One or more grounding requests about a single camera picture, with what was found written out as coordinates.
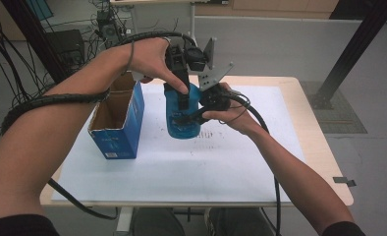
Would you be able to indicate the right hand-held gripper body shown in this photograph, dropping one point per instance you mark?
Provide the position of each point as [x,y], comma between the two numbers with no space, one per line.
[214,98]

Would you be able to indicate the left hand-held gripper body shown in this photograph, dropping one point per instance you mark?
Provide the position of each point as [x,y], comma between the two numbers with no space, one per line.
[188,57]

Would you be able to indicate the blue bottle with white cap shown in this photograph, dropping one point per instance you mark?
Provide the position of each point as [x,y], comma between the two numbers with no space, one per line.
[173,108]

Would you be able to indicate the blue cardboard box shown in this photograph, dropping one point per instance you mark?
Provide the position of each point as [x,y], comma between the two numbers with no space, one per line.
[129,131]

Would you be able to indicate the person's right hand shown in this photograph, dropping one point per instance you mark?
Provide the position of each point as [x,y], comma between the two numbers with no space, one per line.
[242,118]

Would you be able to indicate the person's left hand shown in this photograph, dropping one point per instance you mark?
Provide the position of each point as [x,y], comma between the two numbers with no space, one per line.
[149,59]

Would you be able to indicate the white desk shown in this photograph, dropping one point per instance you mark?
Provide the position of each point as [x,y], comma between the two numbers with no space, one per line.
[192,19]

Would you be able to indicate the white table mat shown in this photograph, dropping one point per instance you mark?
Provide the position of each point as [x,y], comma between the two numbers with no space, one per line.
[181,173]

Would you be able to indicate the computer tower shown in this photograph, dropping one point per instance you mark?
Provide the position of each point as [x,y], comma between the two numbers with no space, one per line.
[109,31]

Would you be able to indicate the person's left leg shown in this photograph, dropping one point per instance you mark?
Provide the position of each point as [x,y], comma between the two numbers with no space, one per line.
[158,223]

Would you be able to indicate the black case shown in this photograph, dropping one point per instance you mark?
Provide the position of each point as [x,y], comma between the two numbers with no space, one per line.
[67,46]

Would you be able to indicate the white table leg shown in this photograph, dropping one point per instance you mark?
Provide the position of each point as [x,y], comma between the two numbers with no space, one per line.
[124,221]

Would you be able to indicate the black clip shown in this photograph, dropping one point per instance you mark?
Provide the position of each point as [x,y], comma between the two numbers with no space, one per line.
[343,181]

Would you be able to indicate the black stand pole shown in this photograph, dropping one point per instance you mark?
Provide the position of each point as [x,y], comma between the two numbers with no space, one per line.
[34,36]

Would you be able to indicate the teal board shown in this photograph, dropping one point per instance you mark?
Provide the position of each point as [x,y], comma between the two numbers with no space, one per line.
[39,8]

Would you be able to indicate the black right sleeve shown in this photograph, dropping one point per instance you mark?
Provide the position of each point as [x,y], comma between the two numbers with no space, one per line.
[343,229]

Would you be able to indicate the black sleeve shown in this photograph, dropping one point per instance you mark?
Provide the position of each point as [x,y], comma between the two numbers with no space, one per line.
[18,226]
[343,229]

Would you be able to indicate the black left sleeve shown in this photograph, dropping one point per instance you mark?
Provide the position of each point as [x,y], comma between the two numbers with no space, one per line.
[18,226]

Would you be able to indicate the black frame post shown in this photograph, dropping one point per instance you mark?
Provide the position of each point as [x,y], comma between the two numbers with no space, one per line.
[361,42]

